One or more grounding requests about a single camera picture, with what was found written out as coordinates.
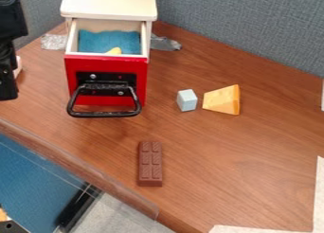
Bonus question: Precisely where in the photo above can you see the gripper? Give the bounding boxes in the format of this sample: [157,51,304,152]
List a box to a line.
[0,37,24,102]

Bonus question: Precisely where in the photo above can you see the drawer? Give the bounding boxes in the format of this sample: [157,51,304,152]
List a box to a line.
[62,18,153,119]

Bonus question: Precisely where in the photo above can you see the grey tape piece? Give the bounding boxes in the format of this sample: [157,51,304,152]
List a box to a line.
[149,32,184,52]
[39,33,70,51]

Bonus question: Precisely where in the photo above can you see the blue cloth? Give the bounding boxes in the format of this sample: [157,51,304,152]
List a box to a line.
[77,28,143,56]

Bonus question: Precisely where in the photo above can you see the yellow toy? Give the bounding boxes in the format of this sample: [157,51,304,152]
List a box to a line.
[103,46,124,56]

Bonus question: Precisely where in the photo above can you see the cabinet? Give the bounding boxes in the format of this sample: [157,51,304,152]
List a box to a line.
[59,0,158,59]

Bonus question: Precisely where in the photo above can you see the brown toy chocolate bar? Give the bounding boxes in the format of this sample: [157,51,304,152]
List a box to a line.
[136,140,165,188]

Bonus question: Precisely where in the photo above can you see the light blue block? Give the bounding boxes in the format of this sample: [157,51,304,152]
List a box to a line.
[174,88,201,113]

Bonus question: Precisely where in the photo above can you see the toy cheese wedge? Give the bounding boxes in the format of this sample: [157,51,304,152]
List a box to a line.
[201,83,243,117]

